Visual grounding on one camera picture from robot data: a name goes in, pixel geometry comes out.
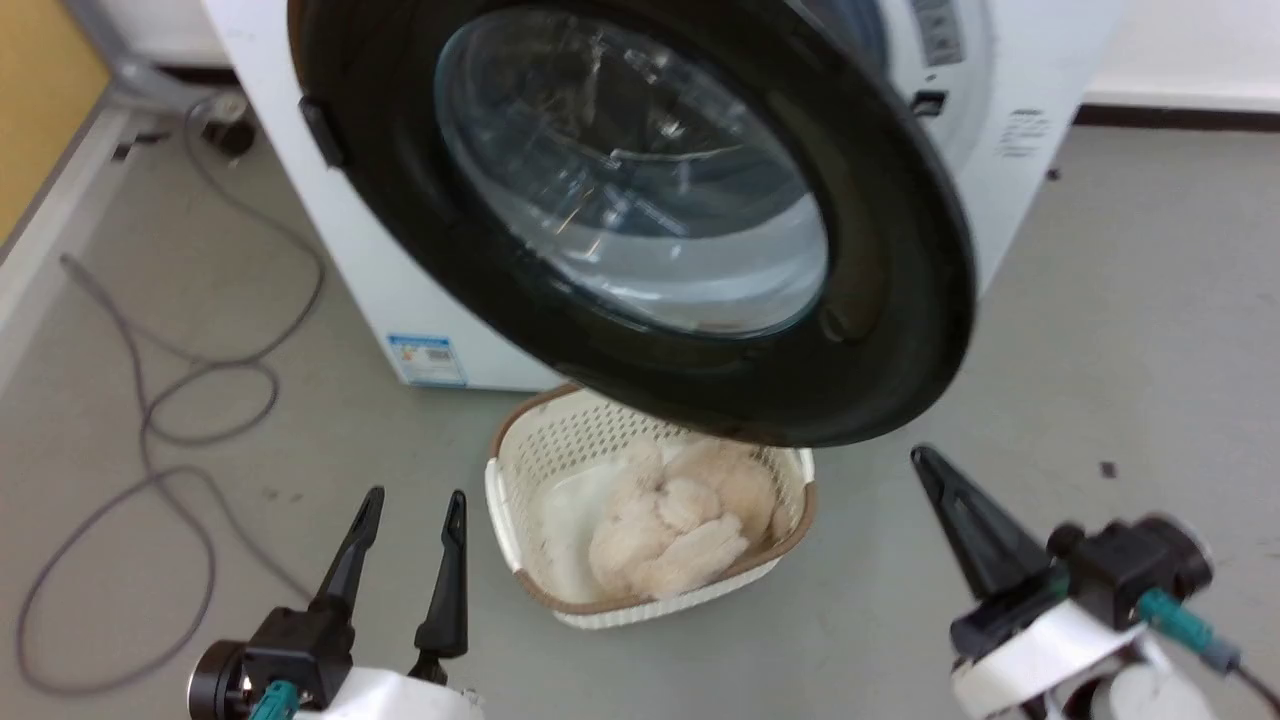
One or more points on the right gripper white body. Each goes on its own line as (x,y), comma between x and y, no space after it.
(1030,650)

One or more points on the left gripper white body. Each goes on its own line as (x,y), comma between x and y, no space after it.
(390,698)

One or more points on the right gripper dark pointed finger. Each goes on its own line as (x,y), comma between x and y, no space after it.
(985,540)

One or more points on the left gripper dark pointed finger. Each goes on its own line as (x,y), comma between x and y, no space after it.
(448,600)
(350,560)

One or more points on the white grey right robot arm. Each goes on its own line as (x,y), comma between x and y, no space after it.
(1150,695)

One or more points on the black round glass washer door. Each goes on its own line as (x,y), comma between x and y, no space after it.
(900,300)

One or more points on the white front-load washing machine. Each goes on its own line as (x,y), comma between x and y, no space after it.
(330,250)

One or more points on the white brown-rimmed laundry basket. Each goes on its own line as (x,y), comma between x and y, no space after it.
(560,440)

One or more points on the blue energy label sticker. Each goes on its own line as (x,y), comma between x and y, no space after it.
(427,360)

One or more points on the beige fluffy plush toy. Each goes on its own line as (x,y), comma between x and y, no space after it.
(660,550)

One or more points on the black floor plug fitting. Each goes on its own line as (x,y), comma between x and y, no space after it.
(232,135)

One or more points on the yellow wooden panel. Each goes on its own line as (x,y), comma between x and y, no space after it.
(40,90)

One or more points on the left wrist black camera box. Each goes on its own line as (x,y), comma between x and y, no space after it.
(290,645)

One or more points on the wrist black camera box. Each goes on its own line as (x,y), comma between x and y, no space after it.
(1140,570)
(290,645)

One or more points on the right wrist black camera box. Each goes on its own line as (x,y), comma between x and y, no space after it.
(1140,570)

